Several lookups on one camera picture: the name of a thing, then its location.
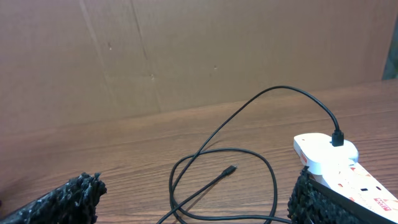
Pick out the white power strip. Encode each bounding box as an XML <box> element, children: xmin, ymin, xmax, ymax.
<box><xmin>294</xmin><ymin>133</ymin><xmax>397</xmax><ymax>222</ymax></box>

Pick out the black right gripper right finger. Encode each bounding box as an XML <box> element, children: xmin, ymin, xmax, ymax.
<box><xmin>287</xmin><ymin>166</ymin><xmax>394</xmax><ymax>224</ymax></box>

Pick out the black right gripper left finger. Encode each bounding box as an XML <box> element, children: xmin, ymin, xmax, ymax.
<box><xmin>1</xmin><ymin>172</ymin><xmax>107</xmax><ymax>224</ymax></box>

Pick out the black USB charging cable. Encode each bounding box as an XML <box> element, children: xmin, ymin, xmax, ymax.
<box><xmin>156</xmin><ymin>85</ymin><xmax>345</xmax><ymax>224</ymax></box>

